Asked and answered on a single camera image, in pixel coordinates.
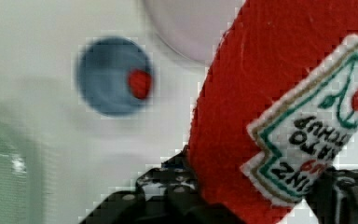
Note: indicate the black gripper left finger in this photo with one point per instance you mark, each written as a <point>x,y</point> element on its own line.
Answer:
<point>176,171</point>

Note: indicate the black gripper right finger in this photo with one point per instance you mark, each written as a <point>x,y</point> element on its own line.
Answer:
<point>334,197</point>

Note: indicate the red plush ketchup bottle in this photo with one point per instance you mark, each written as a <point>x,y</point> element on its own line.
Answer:
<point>280,101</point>

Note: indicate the red strawberry toy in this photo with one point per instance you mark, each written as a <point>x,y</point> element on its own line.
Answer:
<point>140,83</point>

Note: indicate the blue bowl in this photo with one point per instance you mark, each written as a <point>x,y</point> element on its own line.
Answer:
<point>102,73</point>

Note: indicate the light purple round plate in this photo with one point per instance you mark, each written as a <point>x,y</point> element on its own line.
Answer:
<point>192,28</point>

